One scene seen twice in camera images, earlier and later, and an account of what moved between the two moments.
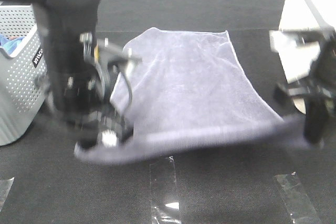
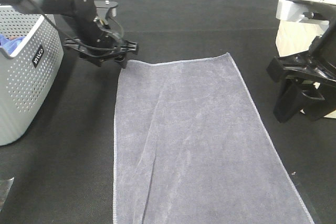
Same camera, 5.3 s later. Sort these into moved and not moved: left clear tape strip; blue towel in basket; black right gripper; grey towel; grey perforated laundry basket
Moved: black right gripper; grey towel
Not moved: left clear tape strip; blue towel in basket; grey perforated laundry basket
